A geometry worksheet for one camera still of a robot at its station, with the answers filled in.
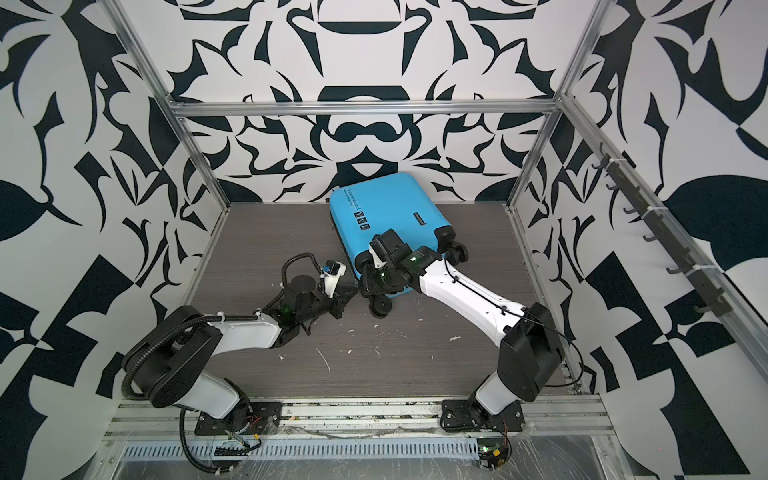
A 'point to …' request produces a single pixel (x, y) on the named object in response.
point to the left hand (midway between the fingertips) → (360, 285)
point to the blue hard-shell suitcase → (399, 203)
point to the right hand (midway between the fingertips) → (363, 283)
